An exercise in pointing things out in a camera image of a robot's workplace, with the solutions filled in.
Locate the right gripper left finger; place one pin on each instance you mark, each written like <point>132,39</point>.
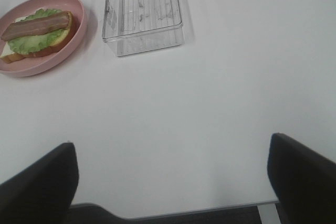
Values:
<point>43,192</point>

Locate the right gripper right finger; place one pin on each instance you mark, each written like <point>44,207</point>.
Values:
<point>302,179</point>

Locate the white bread slice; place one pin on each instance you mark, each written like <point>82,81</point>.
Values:
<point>59,41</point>

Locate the green lettuce leaf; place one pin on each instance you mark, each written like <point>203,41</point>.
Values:
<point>31,43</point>

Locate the red bacon strip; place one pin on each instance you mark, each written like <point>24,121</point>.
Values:
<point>38,26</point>

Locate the right clear plastic tray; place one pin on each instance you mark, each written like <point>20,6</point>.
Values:
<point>137,26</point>

